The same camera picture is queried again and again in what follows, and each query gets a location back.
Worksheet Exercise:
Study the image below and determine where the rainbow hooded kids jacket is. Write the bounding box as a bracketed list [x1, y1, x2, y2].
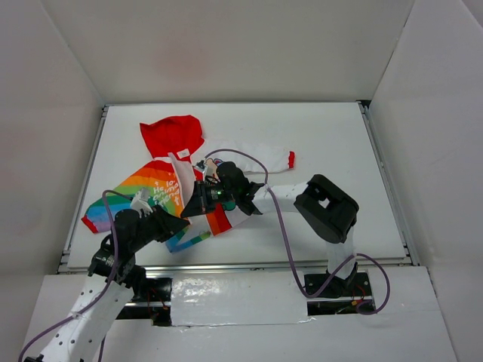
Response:
[82, 115, 296, 234]

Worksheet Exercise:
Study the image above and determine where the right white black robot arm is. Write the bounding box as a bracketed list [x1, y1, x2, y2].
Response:
[181, 162, 359, 299]

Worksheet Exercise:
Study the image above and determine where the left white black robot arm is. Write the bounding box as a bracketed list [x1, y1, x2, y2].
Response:
[18, 207, 189, 361]

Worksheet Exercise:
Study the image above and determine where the white foil-taped cover panel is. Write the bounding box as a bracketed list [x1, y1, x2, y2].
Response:
[171, 271, 309, 327]

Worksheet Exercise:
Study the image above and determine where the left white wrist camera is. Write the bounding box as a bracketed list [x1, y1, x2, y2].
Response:
[130, 188, 153, 218]

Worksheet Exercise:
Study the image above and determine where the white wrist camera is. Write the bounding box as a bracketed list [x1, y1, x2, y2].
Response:
[193, 158, 217, 183]
[130, 188, 153, 218]

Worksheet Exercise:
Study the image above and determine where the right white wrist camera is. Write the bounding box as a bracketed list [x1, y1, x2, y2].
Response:
[193, 158, 217, 183]

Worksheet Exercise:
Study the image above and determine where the aluminium table frame rail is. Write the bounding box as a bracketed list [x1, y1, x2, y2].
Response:
[58, 102, 417, 274]

